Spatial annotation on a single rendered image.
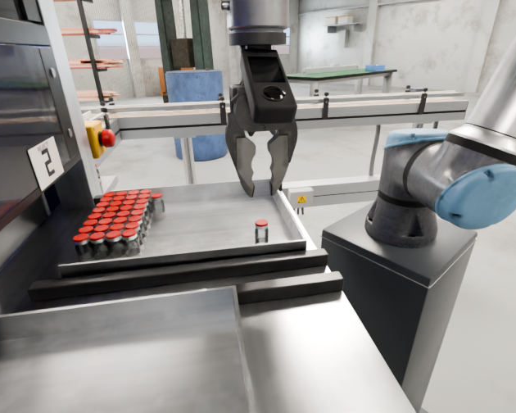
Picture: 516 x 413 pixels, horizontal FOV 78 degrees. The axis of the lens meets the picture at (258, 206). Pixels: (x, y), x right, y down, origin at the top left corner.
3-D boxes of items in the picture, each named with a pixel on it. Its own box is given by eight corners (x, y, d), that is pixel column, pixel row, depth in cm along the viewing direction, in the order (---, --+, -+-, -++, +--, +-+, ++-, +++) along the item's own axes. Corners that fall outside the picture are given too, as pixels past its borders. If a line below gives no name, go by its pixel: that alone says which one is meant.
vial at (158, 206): (153, 220, 60) (149, 197, 58) (155, 214, 62) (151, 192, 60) (165, 218, 60) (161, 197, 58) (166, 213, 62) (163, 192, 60)
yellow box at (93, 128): (65, 161, 69) (55, 128, 66) (76, 152, 75) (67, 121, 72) (101, 158, 70) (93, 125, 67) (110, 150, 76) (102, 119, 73)
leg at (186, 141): (193, 277, 172) (174, 136, 138) (193, 267, 180) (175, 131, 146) (210, 274, 173) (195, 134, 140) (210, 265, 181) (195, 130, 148)
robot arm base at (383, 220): (385, 209, 82) (391, 173, 78) (447, 230, 72) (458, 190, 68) (351, 229, 74) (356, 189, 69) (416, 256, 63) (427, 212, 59)
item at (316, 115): (46, 145, 128) (33, 105, 121) (61, 136, 142) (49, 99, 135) (466, 120, 155) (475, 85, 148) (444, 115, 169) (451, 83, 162)
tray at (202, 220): (65, 287, 43) (57, 266, 42) (112, 206, 67) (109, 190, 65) (305, 260, 48) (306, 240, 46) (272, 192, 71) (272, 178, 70)
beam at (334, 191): (142, 223, 154) (138, 200, 149) (145, 215, 161) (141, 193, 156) (441, 194, 176) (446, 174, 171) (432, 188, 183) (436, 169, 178)
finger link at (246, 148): (248, 184, 51) (253, 127, 47) (253, 200, 46) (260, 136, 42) (228, 184, 51) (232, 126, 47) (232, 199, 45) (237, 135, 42)
